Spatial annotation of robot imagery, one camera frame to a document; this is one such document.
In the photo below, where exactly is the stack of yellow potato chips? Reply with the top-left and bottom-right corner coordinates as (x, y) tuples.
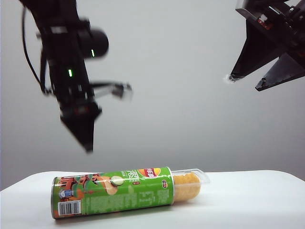
(173, 173), (201, 201)

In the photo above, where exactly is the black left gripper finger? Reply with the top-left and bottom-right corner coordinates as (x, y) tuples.
(60, 117), (96, 154)

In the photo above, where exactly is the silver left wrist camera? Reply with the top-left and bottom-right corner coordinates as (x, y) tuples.
(111, 82), (133, 101)

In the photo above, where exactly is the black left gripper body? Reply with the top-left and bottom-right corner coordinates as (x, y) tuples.
(58, 94), (103, 120)

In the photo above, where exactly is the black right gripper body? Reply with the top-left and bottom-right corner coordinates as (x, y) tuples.
(235, 0), (305, 63)

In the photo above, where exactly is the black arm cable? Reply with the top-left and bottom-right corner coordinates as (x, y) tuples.
(21, 6), (52, 96)

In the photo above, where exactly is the transparent plastic chip container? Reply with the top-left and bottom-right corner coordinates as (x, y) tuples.
(171, 167), (211, 202)

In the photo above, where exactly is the green potato chip tub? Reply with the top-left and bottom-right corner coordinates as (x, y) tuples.
(50, 166), (176, 220)

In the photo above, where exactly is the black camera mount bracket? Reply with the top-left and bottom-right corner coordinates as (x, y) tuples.
(90, 80), (120, 97)

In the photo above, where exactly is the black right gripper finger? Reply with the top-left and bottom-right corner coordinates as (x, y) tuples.
(254, 53), (305, 91)
(229, 18), (287, 81)

